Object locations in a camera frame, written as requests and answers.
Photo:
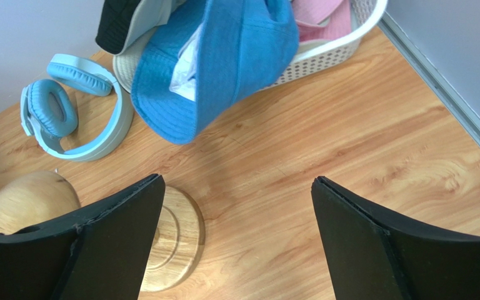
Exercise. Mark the wooden hat stand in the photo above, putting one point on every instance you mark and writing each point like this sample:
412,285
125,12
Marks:
179,237

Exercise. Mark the black bucket hat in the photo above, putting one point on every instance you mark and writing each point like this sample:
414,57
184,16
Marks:
114,24

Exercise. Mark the beige bucket hat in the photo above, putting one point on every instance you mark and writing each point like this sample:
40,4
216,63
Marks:
148,16

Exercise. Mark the light blue headphones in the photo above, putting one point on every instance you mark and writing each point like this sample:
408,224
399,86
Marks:
48,114

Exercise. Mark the white perforated plastic basket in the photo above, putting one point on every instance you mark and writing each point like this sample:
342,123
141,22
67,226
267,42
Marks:
322,55

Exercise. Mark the blue bucket hat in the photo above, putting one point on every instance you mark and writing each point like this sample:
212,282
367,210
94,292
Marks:
209,56

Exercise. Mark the pink bucket hat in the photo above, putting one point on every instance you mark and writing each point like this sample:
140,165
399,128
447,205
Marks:
322,20

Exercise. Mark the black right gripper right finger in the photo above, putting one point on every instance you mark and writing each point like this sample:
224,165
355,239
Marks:
373,252

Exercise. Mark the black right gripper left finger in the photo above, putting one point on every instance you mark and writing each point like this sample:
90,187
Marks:
99,251

